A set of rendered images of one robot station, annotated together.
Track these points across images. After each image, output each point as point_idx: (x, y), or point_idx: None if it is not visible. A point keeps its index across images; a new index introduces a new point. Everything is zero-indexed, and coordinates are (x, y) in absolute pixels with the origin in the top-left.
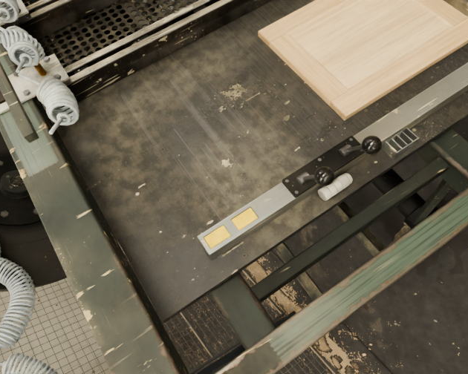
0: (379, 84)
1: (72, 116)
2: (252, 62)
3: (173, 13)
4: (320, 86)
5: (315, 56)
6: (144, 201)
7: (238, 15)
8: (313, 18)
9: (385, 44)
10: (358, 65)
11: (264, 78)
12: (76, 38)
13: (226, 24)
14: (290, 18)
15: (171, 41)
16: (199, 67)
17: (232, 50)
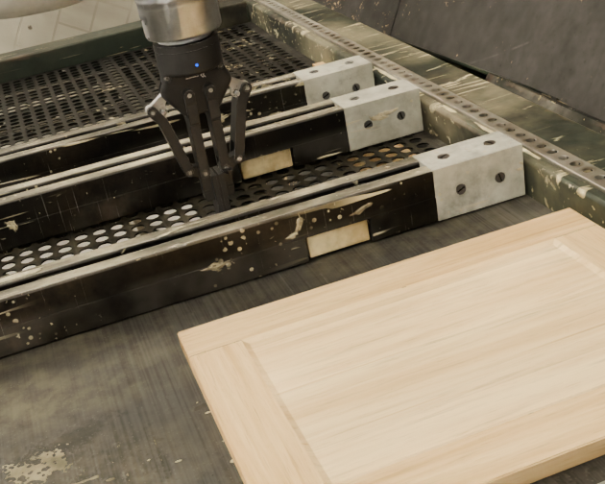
0: (428, 480)
1: None
2: (128, 402)
3: None
4: (254, 470)
5: (285, 396)
6: None
7: (159, 302)
8: (328, 311)
9: (496, 377)
10: (392, 425)
11: (134, 441)
12: None
13: (124, 320)
14: (269, 310)
15: None
16: None
17: (99, 374)
